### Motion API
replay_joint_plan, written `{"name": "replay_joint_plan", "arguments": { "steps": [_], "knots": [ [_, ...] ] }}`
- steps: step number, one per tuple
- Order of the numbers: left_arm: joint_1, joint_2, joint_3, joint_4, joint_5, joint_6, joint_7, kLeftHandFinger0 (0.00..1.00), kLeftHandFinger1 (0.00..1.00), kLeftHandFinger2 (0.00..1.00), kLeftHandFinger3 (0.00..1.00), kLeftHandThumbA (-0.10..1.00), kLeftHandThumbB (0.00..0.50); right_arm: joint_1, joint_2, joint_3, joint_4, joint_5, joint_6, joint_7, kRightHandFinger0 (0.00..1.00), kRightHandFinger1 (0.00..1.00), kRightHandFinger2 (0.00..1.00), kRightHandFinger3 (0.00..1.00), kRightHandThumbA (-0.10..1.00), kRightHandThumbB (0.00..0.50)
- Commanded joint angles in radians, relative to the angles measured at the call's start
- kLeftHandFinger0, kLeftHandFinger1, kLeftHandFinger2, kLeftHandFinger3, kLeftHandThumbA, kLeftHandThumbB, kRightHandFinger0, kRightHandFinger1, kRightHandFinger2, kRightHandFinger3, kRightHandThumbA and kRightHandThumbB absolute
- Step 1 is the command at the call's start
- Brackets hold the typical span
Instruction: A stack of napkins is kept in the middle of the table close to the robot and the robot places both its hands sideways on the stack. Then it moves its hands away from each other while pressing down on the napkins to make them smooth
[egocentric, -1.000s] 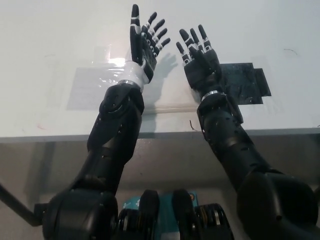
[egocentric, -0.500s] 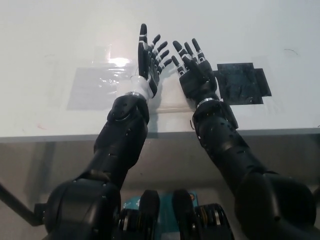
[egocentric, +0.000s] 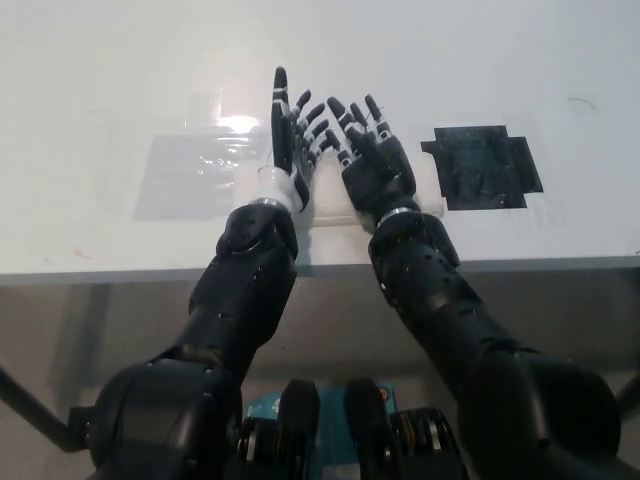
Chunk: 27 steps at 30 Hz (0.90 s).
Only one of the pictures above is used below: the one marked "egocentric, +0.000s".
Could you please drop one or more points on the black and white right hand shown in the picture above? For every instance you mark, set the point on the black and white right hand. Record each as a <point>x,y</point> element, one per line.
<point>377,175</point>

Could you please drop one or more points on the white and black left hand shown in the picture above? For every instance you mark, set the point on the white and black left hand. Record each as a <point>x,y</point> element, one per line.
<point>281,140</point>

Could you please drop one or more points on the white napkin stack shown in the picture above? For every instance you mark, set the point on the white napkin stack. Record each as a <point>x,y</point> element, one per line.
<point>327,195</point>

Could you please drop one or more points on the black robot legs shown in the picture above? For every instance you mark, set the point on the black robot legs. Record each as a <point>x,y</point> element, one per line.
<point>360,435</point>

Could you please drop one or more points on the black tape patch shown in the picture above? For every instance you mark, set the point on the black tape patch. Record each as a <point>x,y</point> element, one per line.
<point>480,167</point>

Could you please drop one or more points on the clear plastic bag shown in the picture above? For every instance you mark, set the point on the clear plastic bag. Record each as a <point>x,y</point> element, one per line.
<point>185,185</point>

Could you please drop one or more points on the black metal table leg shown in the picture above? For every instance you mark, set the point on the black metal table leg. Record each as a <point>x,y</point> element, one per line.
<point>630,397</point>
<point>30,410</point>

